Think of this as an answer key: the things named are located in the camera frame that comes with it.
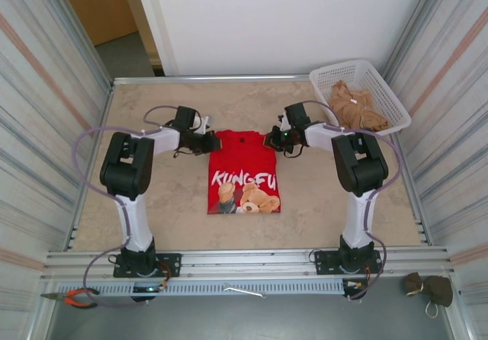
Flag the white plastic mesh basket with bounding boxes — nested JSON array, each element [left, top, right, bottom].
[[308, 58, 413, 149]]

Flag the aluminium mounting rail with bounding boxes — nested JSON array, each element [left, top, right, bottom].
[[44, 246, 453, 282]]

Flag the silver hex key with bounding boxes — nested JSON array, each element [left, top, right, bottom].
[[223, 283, 267, 300]]

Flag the aluminium table edge frame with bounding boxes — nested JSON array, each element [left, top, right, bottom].
[[63, 73, 432, 252]]

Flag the white door frame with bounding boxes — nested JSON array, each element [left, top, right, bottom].
[[117, 0, 180, 77]]

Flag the orange handled pliers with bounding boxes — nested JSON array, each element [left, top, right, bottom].
[[40, 287, 99, 310]]

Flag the red t-shirt with bear print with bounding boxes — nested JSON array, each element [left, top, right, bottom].
[[207, 129, 282, 215]]

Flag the grey slotted cable duct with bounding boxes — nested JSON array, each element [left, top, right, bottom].
[[91, 278, 346, 298]]

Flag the left gripper black cable loop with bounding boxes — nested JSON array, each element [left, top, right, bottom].
[[173, 146, 205, 159]]

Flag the small dark brown cloth pouch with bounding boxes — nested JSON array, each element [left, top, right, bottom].
[[403, 272, 425, 298]]

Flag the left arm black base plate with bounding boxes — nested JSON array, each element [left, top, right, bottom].
[[113, 253, 182, 279]]

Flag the small controller board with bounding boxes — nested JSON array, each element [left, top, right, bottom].
[[342, 278, 369, 302], [131, 284, 169, 303]]

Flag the brown wooden door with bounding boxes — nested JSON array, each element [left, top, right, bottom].
[[54, 0, 139, 47]]

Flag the tan crumpled cloth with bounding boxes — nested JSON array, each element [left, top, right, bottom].
[[328, 80, 390, 133]]

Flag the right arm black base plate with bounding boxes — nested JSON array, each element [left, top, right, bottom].
[[313, 249, 384, 277]]

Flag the large dark brown cloth pouch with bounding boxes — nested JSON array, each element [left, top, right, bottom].
[[421, 274, 454, 319]]

